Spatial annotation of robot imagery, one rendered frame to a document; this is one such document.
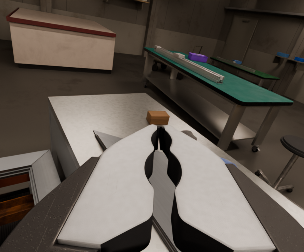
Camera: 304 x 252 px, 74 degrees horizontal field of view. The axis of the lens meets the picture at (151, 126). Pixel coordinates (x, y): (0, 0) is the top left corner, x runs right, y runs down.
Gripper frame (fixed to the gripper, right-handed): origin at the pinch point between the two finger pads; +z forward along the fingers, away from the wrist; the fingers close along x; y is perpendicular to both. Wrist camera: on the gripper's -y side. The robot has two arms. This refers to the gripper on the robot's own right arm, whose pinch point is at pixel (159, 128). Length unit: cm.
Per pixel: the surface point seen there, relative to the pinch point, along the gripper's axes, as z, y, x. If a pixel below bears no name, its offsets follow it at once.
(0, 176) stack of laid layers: 51, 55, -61
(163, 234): 19.4, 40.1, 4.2
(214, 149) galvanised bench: 64, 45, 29
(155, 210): 25.4, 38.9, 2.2
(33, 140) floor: 186, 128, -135
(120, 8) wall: 809, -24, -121
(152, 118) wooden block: 76, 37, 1
